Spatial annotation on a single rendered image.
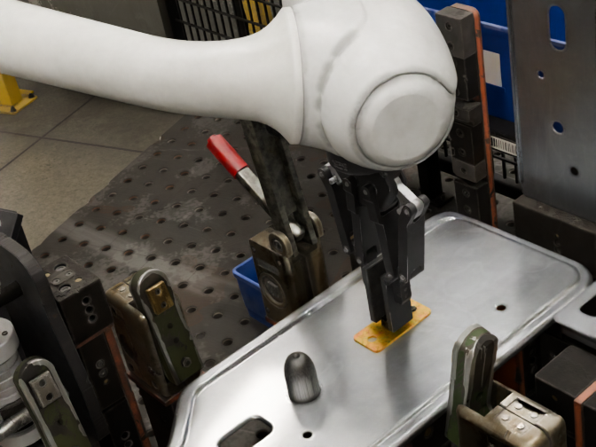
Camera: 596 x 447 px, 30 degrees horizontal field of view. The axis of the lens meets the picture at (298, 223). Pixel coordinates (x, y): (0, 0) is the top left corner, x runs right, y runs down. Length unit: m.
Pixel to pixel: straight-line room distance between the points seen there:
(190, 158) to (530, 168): 0.99
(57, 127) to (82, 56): 3.22
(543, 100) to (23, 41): 0.60
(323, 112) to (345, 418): 0.39
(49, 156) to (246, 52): 3.09
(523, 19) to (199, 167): 1.04
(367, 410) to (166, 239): 0.93
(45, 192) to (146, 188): 1.59
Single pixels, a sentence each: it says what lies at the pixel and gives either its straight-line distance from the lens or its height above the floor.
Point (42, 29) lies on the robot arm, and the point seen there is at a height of 1.43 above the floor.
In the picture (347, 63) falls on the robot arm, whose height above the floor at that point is 1.41.
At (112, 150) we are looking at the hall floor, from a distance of 3.80.
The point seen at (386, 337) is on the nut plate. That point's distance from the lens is 1.15.
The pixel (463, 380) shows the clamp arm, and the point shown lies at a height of 1.07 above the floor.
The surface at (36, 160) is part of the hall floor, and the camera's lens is 3.88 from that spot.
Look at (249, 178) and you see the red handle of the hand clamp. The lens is 1.24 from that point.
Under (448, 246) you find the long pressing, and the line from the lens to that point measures 1.27.
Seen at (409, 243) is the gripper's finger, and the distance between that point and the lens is 1.05.
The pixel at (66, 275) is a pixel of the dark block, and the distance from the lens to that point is 1.15.
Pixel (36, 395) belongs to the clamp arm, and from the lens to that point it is 1.08.
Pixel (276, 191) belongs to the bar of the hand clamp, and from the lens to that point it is 1.18.
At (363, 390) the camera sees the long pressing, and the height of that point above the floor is 1.00.
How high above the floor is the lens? 1.74
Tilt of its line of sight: 33 degrees down
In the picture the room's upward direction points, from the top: 12 degrees counter-clockwise
